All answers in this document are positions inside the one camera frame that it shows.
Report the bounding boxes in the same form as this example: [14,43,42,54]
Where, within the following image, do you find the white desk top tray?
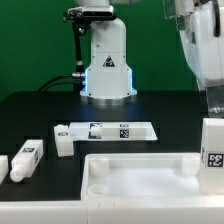
[81,153,200,200]

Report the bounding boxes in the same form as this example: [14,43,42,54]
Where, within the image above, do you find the white front rail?
[0,196,224,224]

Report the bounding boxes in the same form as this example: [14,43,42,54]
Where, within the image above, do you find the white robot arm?
[68,0,224,117]

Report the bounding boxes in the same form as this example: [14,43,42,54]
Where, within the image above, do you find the black cables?
[37,75,83,92]

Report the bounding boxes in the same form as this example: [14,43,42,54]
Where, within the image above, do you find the black camera stand pole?
[72,22,84,91]

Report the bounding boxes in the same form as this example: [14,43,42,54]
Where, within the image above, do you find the white flat base plate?
[69,122,157,141]

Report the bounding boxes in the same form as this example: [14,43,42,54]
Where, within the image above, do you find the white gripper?
[179,3,224,116]

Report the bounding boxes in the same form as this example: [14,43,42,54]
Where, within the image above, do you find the black camera on stand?
[63,5,116,23]

